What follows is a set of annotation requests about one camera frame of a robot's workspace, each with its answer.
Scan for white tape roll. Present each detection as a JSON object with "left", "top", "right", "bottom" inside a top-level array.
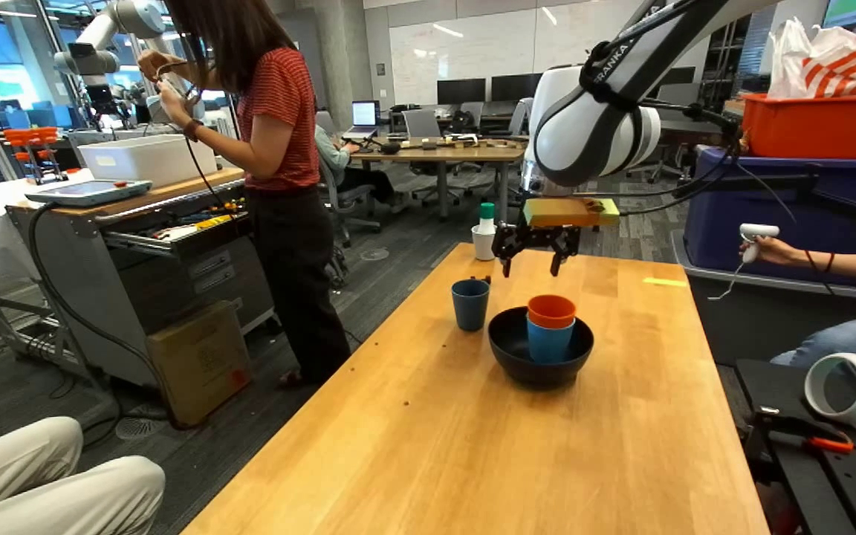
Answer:
[{"left": 803, "top": 353, "right": 856, "bottom": 429}]

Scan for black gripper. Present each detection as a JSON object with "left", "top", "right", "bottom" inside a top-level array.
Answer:
[{"left": 493, "top": 226, "right": 580, "bottom": 276}]

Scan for yellow tape strip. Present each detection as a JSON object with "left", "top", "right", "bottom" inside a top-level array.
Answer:
[{"left": 643, "top": 276, "right": 689, "bottom": 290}]

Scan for black bowl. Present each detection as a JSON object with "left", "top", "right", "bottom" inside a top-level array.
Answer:
[{"left": 488, "top": 306, "right": 594, "bottom": 386}]

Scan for seated person beige pants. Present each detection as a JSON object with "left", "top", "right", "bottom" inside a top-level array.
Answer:
[{"left": 0, "top": 416, "right": 166, "bottom": 535}]

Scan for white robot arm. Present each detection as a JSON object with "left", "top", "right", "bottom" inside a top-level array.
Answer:
[{"left": 493, "top": 0, "right": 745, "bottom": 275}]

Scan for light blue cup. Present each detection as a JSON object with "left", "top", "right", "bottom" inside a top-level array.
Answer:
[{"left": 525, "top": 321, "right": 570, "bottom": 367}]

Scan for grey laptop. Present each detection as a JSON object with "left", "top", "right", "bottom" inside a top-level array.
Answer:
[{"left": 30, "top": 181, "right": 152, "bottom": 209}]

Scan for cardboard box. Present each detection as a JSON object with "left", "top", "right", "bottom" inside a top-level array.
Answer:
[{"left": 148, "top": 301, "right": 253, "bottom": 429}]

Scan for woman in red shirt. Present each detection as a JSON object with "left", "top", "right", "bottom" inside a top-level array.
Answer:
[{"left": 139, "top": 0, "right": 351, "bottom": 389}]

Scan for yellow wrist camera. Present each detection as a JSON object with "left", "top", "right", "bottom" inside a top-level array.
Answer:
[{"left": 524, "top": 196, "right": 619, "bottom": 230}]

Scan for wooden office desk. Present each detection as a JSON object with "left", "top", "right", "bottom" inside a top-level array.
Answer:
[{"left": 353, "top": 139, "right": 525, "bottom": 218}]

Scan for blue storage bin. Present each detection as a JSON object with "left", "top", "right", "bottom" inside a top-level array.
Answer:
[{"left": 683, "top": 147, "right": 856, "bottom": 272}]

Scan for dark blue cup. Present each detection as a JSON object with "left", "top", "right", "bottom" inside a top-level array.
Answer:
[{"left": 452, "top": 281, "right": 490, "bottom": 334}]

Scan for grey tool cabinet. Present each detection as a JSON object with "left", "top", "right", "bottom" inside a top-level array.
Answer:
[{"left": 7, "top": 171, "right": 274, "bottom": 386}]

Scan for orange cup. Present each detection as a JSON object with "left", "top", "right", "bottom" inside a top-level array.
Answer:
[{"left": 525, "top": 294, "right": 577, "bottom": 331}]

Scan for white bottle green cap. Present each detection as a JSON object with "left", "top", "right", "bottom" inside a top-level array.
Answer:
[{"left": 472, "top": 203, "right": 497, "bottom": 263}]

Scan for orange bin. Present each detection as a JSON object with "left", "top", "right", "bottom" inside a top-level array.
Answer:
[{"left": 744, "top": 95, "right": 856, "bottom": 162}]

